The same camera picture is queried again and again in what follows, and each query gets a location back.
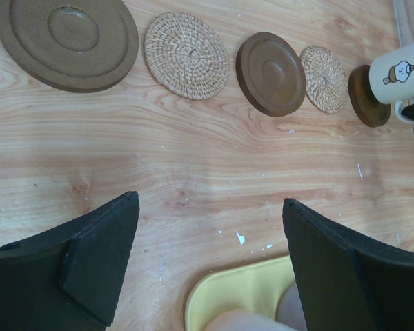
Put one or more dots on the woven rattan coaster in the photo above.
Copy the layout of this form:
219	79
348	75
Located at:
186	56
326	82

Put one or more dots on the cream plastic cup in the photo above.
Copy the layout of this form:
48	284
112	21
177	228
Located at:
391	78

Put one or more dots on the purple plastic cup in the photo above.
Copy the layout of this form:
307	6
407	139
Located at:
290	310

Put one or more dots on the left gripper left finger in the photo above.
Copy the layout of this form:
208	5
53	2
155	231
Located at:
69	277

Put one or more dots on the dark wooden coaster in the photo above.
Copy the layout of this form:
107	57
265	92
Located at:
270	74
77	46
370	111

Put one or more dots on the yellow plastic tray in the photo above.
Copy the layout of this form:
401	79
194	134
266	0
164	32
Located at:
257	287

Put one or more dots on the pink plastic cup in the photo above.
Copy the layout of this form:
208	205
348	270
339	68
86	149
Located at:
243	320

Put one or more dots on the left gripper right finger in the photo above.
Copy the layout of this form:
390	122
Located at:
347	280

